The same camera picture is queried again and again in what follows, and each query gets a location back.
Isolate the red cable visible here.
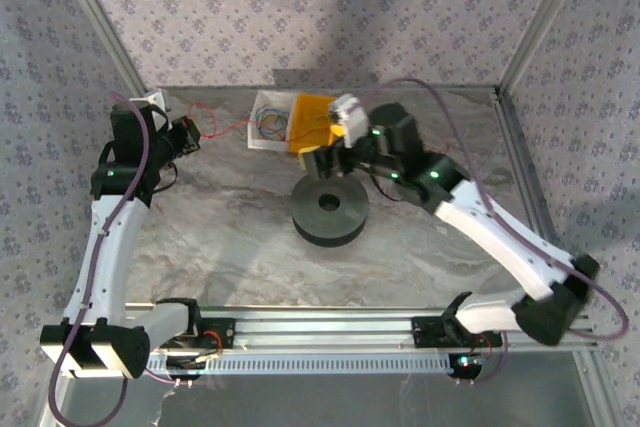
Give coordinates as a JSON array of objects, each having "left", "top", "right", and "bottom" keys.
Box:
[{"left": 188, "top": 102, "right": 262, "bottom": 141}]

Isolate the grey perforated cable spool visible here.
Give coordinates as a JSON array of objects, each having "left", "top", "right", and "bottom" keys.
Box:
[{"left": 290, "top": 172, "right": 371, "bottom": 249}]

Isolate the yellow plastic bin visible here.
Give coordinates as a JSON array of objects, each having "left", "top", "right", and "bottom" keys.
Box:
[{"left": 288, "top": 91, "right": 347, "bottom": 156}]

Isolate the white plastic bin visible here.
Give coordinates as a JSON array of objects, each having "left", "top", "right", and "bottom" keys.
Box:
[{"left": 246, "top": 89, "right": 298, "bottom": 153}]

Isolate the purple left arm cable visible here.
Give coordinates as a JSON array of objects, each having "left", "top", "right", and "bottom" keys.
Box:
[{"left": 46, "top": 91, "right": 202, "bottom": 426}]

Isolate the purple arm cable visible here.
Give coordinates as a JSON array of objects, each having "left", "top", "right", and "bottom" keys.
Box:
[
  {"left": 349, "top": 77, "right": 631, "bottom": 388},
  {"left": 46, "top": 91, "right": 202, "bottom": 426}
]

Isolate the yellow cable lying alone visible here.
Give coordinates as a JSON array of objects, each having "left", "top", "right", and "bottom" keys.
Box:
[{"left": 301, "top": 106, "right": 332, "bottom": 134}]

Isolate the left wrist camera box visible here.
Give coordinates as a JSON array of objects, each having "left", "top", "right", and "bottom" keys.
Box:
[{"left": 129, "top": 90, "right": 174, "bottom": 127}]

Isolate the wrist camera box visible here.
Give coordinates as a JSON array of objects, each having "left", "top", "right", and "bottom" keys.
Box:
[
  {"left": 129, "top": 90, "right": 174, "bottom": 127},
  {"left": 329, "top": 93, "right": 372, "bottom": 149}
]

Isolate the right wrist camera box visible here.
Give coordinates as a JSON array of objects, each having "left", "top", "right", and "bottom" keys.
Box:
[{"left": 329, "top": 93, "right": 372, "bottom": 149}]

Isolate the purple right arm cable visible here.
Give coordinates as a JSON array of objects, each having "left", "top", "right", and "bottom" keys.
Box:
[{"left": 349, "top": 77, "right": 631, "bottom": 388}]

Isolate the yellow cable beside blue cable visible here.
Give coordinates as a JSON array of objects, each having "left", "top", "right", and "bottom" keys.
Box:
[{"left": 261, "top": 113, "right": 287, "bottom": 136}]

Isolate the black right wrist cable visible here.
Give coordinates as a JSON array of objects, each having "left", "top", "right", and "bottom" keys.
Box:
[{"left": 371, "top": 174, "right": 402, "bottom": 203}]

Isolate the aluminium frame post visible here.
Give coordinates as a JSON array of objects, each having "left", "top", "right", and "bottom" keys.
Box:
[
  {"left": 496, "top": 0, "right": 597, "bottom": 94},
  {"left": 48, "top": 0, "right": 152, "bottom": 94}
]

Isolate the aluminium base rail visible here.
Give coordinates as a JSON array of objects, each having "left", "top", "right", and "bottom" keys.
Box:
[{"left": 123, "top": 302, "right": 602, "bottom": 354}]

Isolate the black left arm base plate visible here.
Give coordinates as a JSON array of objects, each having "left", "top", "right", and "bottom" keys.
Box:
[{"left": 158, "top": 315, "right": 237, "bottom": 351}]

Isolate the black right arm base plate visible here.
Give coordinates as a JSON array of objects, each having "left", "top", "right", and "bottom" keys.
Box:
[{"left": 411, "top": 315, "right": 504, "bottom": 349}]

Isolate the white slotted cable duct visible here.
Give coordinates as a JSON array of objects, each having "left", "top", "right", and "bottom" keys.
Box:
[{"left": 146, "top": 350, "right": 454, "bottom": 376}]

